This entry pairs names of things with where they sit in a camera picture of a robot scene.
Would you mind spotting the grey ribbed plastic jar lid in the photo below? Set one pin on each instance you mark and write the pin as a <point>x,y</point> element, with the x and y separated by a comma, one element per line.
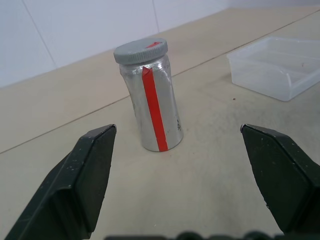
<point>135,52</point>

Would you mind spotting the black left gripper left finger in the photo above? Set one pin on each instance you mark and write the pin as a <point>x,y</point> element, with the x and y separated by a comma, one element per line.
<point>75,190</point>

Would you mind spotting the silver red drink can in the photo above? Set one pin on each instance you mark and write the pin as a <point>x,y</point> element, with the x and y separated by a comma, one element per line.
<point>138,112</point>

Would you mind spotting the clear plastic tray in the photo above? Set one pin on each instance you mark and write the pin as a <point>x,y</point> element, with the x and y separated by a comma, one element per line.
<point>270,72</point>

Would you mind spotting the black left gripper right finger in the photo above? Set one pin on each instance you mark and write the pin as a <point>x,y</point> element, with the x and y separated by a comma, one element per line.
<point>287,185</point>

